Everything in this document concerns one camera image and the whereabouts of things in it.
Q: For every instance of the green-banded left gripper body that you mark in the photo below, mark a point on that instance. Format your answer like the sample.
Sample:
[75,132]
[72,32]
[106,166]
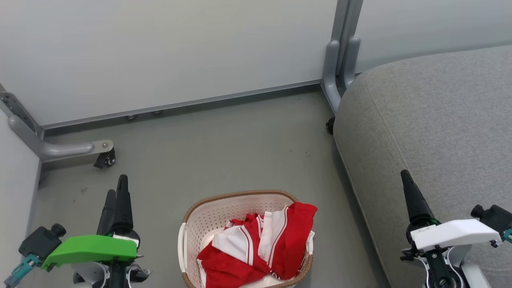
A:
[90,248]

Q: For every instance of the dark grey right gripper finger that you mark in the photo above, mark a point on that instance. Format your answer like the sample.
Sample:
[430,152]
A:
[416,204]

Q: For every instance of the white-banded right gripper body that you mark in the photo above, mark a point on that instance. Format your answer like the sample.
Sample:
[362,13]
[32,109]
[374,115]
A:
[452,234]

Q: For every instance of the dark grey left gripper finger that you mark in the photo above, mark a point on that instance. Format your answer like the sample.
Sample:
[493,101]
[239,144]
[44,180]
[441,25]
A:
[124,208]
[108,214]

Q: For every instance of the red and white jersey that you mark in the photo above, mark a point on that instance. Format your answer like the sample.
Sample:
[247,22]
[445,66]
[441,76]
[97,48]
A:
[288,236]

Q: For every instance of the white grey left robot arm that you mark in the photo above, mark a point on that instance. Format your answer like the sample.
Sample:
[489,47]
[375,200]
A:
[90,276]

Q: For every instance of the grey fabric sofa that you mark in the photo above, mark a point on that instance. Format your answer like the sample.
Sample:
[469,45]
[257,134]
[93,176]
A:
[432,120]

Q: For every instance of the black caster wheel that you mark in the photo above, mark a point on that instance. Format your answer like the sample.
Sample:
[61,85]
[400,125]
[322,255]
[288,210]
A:
[107,160]
[330,125]

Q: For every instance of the grey metal partition foot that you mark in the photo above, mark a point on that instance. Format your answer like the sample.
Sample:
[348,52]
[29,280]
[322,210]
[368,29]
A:
[52,150]

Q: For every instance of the white perforated laundry basket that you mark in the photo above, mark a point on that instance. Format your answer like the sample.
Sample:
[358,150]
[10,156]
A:
[216,216]

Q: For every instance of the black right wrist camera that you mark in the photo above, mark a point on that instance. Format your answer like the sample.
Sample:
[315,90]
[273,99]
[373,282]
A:
[496,216]

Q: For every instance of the grey partition bottom rail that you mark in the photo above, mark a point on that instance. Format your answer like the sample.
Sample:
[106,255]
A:
[180,104]

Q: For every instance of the grey metal partition post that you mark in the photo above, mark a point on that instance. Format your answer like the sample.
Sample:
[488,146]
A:
[340,60]

